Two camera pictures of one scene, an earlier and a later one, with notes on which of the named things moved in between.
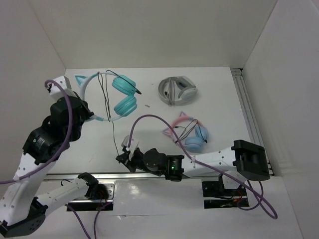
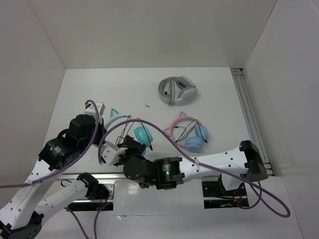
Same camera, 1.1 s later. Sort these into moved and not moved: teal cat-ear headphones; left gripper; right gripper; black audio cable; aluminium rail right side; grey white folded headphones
Moved: left gripper; teal cat-ear headphones; black audio cable; right gripper
Not moved: grey white folded headphones; aluminium rail right side
